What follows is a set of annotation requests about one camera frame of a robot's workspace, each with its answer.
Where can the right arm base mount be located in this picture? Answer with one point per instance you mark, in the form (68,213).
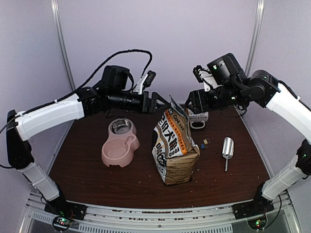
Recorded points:
(258,206)

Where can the patterned ceramic mug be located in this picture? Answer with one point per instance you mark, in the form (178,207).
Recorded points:
(197,121)

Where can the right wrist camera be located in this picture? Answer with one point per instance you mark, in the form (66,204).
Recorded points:
(204,76)

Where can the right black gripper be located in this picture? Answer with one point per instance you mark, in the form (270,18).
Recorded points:
(200,104)

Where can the pink double pet bowl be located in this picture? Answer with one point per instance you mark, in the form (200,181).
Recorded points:
(118,150)

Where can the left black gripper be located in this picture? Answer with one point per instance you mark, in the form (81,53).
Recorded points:
(151,108)

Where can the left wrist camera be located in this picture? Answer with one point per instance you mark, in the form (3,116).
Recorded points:
(144,82)

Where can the left aluminium frame post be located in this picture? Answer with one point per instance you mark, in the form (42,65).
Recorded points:
(61,41)

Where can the right aluminium frame post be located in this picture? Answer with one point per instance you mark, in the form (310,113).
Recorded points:
(255,36)

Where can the aluminium frame post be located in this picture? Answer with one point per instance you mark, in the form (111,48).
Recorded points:
(255,36)
(61,41)

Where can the front aluminium rail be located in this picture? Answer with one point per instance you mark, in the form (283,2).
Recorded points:
(207,219)

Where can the metal scoop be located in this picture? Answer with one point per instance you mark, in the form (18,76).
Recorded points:
(228,150)

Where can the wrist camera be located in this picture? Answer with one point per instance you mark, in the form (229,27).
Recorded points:
(204,76)
(144,82)

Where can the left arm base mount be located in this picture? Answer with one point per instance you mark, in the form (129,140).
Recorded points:
(66,213)

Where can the dog food bag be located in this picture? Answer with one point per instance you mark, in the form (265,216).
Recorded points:
(173,149)

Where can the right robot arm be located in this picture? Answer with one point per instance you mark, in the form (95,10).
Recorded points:
(226,84)

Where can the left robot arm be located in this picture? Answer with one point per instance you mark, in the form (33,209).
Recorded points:
(108,93)

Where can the steel bowl insert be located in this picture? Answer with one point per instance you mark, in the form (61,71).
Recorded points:
(120,126)

